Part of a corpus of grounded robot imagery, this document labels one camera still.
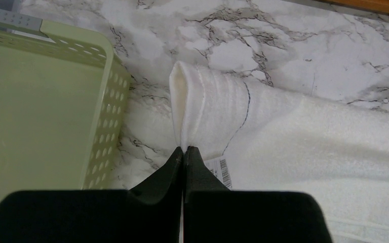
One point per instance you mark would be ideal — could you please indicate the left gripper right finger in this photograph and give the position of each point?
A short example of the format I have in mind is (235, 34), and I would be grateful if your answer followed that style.
(214, 213)

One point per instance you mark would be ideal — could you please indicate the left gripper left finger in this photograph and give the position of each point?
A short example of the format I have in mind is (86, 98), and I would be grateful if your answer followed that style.
(149, 212)

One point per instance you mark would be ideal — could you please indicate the white towel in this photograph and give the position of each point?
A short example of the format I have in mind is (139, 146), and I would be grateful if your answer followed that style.
(273, 139)

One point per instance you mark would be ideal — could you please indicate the green plastic basket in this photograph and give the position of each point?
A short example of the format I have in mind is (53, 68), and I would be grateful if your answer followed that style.
(63, 92)

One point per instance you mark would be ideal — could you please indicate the wooden shelf rack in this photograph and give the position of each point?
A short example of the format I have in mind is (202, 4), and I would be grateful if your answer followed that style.
(381, 6)

